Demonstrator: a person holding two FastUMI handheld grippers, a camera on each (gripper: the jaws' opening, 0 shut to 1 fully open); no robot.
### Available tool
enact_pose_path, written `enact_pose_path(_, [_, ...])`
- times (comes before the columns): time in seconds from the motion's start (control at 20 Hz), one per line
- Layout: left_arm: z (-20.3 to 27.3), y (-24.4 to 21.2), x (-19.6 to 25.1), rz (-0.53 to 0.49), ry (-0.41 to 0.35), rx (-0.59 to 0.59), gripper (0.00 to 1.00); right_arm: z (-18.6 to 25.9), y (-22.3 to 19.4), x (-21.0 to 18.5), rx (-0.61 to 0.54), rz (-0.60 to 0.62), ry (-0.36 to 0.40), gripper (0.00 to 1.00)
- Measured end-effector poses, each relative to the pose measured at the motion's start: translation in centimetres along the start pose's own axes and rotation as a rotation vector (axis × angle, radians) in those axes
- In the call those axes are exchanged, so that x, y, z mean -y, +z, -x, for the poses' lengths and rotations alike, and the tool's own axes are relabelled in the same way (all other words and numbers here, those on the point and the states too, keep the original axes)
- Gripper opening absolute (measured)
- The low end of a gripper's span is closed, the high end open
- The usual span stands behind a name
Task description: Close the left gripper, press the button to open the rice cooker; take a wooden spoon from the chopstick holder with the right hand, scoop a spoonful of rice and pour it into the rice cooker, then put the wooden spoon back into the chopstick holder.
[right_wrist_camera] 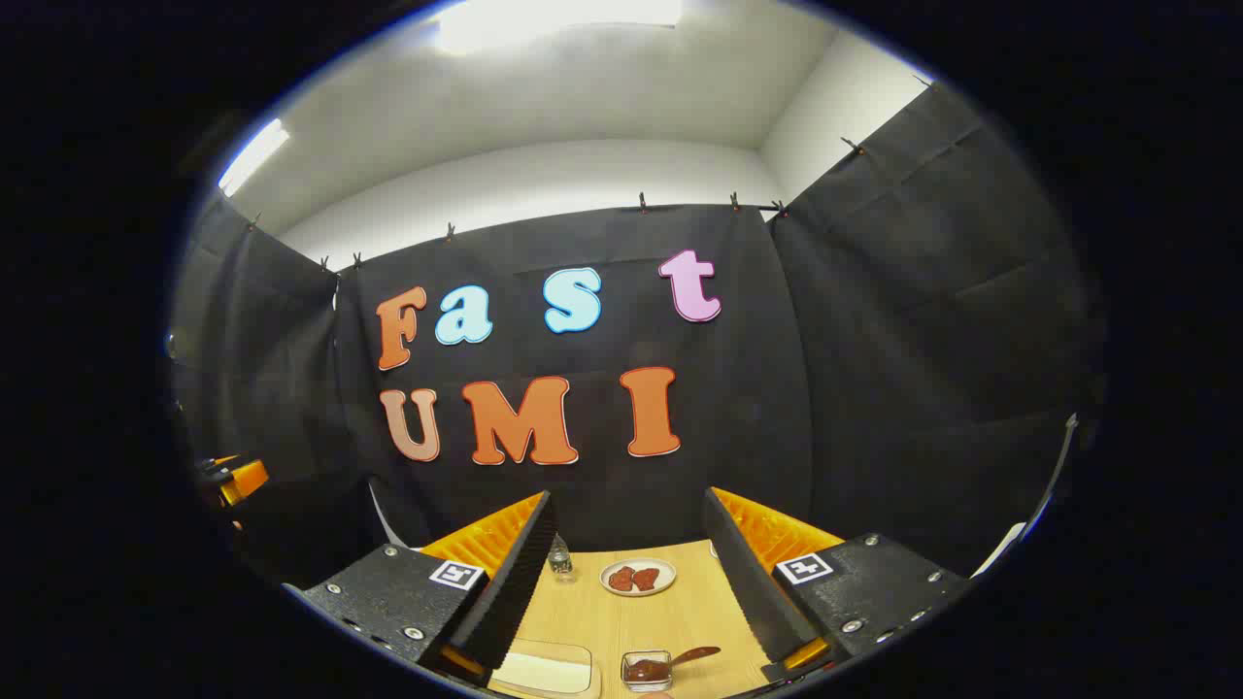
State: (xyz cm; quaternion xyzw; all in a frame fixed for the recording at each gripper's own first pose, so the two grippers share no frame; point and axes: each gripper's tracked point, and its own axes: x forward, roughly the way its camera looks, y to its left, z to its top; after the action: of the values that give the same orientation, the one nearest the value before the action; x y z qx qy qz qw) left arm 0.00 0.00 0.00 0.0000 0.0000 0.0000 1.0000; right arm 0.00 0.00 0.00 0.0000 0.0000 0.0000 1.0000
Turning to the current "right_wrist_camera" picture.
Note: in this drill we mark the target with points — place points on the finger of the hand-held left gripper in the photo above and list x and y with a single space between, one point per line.
248 479

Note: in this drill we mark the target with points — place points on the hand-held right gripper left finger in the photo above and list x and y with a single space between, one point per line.
520 573

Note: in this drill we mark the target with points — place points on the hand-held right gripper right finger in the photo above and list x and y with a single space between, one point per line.
738 573

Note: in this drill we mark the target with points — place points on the wooden spoon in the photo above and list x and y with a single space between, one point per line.
695 656

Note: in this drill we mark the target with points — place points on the white rice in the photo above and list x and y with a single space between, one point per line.
544 672

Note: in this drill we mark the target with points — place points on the clear plastic water bottle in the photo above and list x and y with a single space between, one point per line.
560 561

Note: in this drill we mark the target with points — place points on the red meat piece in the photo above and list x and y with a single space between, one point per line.
621 579
646 579

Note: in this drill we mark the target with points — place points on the clear glass tray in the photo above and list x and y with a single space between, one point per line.
583 646

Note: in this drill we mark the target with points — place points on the white oval plate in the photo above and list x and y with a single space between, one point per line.
637 562

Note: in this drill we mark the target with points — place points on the black backdrop cloth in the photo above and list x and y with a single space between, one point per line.
777 408

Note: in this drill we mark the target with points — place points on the ceiling light panel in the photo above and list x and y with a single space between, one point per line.
254 155
554 19

